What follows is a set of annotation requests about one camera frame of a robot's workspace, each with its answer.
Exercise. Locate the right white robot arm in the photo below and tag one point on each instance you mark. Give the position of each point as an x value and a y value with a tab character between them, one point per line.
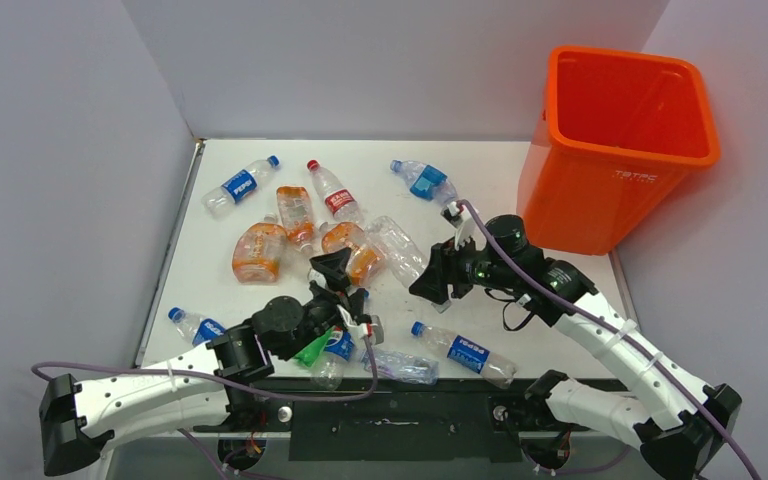
676	420

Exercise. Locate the clear bottle white cap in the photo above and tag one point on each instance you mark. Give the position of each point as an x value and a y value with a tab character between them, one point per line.
401	254

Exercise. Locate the large orange crushed bottle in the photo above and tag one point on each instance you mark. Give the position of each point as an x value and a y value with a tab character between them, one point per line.
365	260

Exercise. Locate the blue cap bottle left edge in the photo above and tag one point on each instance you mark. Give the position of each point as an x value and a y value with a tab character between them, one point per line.
193	327

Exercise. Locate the red cap water bottle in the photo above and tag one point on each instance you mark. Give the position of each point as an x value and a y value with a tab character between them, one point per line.
337	199

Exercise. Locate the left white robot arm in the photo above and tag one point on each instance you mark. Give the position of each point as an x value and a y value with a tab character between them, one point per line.
210	385

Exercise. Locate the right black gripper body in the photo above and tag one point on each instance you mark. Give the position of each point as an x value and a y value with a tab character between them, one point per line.
469	266

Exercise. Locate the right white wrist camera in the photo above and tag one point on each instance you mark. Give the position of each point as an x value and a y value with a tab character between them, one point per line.
461	218

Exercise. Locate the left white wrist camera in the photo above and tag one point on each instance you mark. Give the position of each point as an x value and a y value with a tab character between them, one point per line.
363	326

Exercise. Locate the green plastic bottle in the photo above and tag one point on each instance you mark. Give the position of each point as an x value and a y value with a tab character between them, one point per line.
310	353

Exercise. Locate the crushed orange label bottle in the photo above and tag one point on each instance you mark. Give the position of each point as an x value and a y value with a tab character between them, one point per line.
296	214

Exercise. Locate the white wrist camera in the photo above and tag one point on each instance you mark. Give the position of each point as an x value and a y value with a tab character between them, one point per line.
461	218
363	326

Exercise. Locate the crushed blue label bottle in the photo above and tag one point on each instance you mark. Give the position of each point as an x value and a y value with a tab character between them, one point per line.
425	181

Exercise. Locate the orange plastic bin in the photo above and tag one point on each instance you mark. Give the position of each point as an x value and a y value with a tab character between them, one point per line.
618	132

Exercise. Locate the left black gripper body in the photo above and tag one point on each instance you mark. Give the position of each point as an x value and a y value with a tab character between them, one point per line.
321	312

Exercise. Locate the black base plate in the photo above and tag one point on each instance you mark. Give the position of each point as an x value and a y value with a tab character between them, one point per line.
453	419

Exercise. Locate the crushed Ganten water bottle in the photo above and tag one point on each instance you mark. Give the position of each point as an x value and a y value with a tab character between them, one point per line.
405	368

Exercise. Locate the clear Pepsi bottle top left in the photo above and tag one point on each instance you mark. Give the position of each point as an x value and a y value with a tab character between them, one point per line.
220	201

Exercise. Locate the flat orange crushed bottle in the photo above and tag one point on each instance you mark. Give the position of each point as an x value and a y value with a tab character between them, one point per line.
259	251

